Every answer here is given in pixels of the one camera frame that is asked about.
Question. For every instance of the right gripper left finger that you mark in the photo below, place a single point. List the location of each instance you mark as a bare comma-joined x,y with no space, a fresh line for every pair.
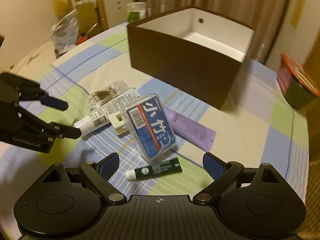
98,174

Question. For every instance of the yellow wall strip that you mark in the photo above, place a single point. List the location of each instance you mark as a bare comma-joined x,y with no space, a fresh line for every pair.
297,13

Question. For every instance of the brown cardboard box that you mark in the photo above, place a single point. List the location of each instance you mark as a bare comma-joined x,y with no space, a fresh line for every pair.
191,48

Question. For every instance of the green ointment tube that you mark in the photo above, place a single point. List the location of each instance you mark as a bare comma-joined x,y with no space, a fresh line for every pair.
156,170

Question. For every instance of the clear blue-label plastic case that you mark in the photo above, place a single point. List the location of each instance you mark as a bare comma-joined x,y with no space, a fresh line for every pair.
149,128

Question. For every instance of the white hair claw clip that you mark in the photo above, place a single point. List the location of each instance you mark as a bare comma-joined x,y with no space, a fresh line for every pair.
118,123

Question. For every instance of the cotton swab bag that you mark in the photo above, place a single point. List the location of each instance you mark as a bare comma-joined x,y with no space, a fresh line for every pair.
106,94

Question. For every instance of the white blue toothpaste tube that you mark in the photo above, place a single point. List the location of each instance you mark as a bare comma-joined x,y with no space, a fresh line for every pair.
99,117

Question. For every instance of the white carved chair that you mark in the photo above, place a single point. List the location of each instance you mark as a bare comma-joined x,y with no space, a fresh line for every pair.
100,14

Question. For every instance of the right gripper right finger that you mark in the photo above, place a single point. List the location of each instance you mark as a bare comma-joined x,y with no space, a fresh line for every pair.
223,174

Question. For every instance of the white plastic jar green label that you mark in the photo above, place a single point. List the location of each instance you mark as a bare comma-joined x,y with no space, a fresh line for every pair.
136,11

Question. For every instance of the red instant noodle bowl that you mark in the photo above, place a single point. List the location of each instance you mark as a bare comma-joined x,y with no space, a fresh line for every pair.
296,84

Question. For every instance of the checkered tablecloth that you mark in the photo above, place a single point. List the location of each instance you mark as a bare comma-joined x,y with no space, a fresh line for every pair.
256,124

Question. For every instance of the silver foil bag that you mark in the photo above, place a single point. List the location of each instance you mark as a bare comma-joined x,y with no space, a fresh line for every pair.
64,34

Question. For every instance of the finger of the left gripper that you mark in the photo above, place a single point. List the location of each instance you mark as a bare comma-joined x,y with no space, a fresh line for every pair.
53,102
56,130

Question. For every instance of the purple cosmetic tube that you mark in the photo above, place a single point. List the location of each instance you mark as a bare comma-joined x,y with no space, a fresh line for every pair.
199,135

